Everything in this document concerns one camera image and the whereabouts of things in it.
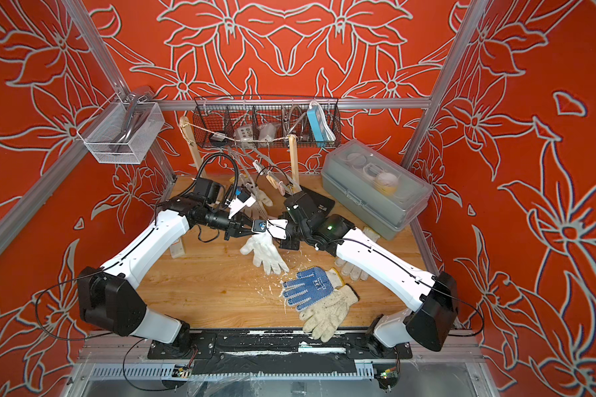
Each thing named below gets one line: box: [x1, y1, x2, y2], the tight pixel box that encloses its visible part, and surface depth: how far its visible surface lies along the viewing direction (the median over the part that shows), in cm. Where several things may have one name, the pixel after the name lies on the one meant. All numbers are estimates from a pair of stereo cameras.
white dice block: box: [236, 124, 254, 141], surface depth 97 cm
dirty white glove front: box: [298, 283, 360, 343], surface depth 80 cm
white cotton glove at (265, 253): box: [240, 229, 290, 276], surface depth 79 cm
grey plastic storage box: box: [320, 138, 434, 241], surface depth 95 cm
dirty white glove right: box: [333, 256, 369, 282], surface depth 90 cm
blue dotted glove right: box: [281, 266, 344, 312], surface depth 87 cm
